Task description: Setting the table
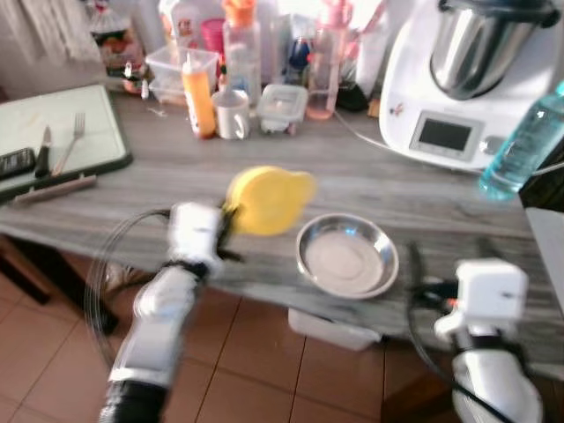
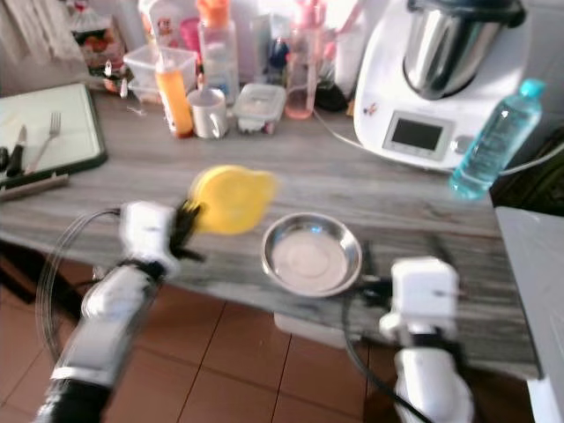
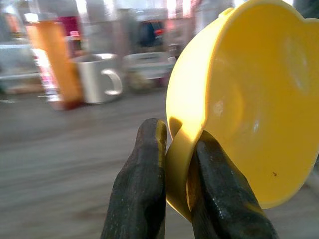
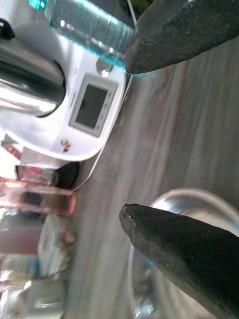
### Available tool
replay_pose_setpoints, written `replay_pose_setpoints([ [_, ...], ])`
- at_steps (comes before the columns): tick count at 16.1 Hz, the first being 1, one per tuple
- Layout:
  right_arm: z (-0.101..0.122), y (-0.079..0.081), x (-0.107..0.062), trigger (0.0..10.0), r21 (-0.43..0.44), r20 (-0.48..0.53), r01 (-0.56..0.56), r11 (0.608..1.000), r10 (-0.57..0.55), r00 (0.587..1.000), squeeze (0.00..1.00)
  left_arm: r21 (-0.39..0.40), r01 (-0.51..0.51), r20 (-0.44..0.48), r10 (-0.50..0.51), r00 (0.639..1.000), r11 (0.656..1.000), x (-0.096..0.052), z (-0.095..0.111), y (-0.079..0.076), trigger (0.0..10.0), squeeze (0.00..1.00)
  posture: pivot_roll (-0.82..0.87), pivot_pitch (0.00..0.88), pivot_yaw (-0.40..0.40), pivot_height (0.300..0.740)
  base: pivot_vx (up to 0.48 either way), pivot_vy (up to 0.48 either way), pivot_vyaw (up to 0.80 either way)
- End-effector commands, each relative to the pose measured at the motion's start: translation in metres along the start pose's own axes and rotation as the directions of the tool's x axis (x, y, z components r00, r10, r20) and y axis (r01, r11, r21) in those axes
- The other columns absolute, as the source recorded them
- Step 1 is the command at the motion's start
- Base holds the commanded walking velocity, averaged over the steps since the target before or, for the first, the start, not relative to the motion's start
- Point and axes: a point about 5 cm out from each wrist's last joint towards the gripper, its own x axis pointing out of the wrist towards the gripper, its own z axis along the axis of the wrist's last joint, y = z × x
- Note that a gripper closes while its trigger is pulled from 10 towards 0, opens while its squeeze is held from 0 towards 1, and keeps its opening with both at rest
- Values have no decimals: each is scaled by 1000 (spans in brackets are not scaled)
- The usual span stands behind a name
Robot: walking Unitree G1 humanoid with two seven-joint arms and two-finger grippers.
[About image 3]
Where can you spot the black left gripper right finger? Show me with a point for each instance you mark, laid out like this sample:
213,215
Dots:
219,199

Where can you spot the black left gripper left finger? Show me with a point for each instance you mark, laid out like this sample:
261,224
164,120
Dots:
139,186

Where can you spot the yellow plastic bowl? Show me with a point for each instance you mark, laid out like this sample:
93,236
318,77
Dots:
261,87

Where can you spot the grey wood-top table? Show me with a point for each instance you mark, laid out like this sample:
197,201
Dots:
62,149

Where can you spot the white ceramic mug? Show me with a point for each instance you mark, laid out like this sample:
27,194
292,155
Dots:
92,79

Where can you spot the small clear lidded container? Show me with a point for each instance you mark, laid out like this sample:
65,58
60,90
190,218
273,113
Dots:
144,67

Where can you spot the orange sauce squeeze bottle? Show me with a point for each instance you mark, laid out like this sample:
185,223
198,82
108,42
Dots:
57,62

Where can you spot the clear plastic tub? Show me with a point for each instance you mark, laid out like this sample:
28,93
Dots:
17,62

